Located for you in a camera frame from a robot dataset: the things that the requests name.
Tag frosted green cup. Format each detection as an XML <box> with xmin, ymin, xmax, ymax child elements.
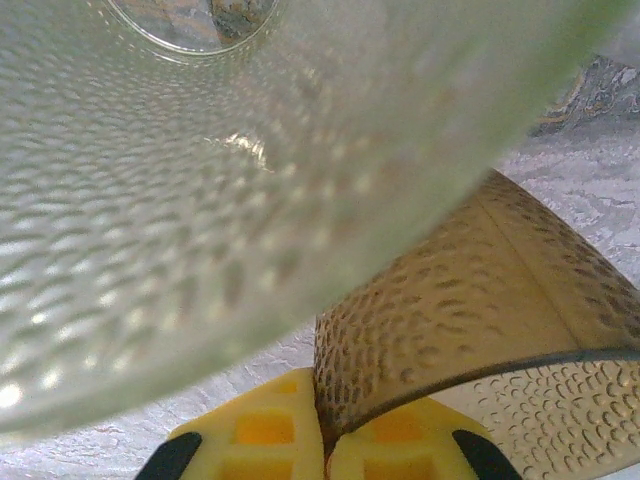
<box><xmin>0</xmin><ymin>0</ymin><xmax>624</xmax><ymax>439</ymax></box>

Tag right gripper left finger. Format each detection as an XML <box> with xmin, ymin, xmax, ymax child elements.
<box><xmin>133</xmin><ymin>367</ymin><xmax>327</xmax><ymax>480</ymax></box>

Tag amber textured cup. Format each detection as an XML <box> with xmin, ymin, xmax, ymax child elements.
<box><xmin>313</xmin><ymin>168</ymin><xmax>640</xmax><ymax>480</ymax></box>

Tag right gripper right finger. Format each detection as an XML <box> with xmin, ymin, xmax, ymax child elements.
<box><xmin>325</xmin><ymin>394</ymin><xmax>525</xmax><ymax>480</ymax></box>

